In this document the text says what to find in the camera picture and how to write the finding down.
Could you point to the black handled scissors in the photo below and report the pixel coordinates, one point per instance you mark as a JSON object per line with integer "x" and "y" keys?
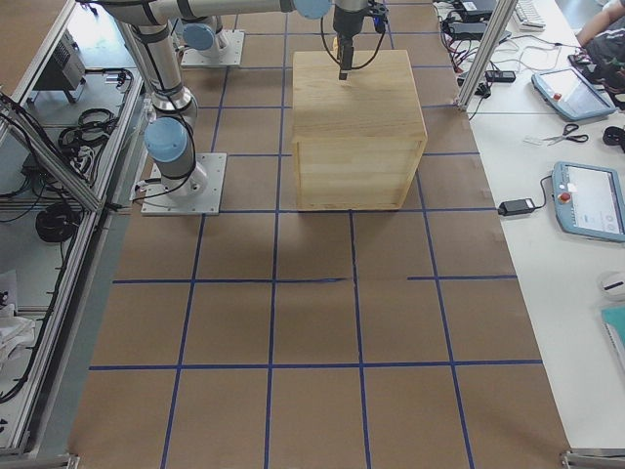
{"x": 568, "y": 134}

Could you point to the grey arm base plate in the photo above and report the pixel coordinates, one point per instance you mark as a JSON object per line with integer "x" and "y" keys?
{"x": 200, "y": 193}

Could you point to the blue teach pendant far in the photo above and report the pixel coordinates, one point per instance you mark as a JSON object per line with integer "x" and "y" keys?
{"x": 571, "y": 95}

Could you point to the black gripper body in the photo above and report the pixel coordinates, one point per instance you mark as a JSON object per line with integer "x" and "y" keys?
{"x": 348, "y": 22}

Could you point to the blue teach pendant near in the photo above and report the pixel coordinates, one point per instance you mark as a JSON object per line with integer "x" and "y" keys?
{"x": 588, "y": 201}

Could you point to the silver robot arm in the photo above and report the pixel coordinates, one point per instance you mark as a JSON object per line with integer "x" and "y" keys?
{"x": 205, "y": 35}
{"x": 153, "y": 50}

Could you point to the blue teach pendant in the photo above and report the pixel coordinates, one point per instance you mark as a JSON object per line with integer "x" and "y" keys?
{"x": 571, "y": 95}
{"x": 588, "y": 201}

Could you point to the wooden drawer cabinet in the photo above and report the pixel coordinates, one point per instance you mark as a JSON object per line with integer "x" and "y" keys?
{"x": 356, "y": 142}

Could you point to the black power adapter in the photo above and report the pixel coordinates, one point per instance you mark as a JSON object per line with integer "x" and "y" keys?
{"x": 516, "y": 207}

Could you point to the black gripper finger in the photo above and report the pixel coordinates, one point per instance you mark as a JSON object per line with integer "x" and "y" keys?
{"x": 345, "y": 55}

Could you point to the aluminium frame post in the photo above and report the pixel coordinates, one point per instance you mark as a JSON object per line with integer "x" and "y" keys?
{"x": 491, "y": 38}

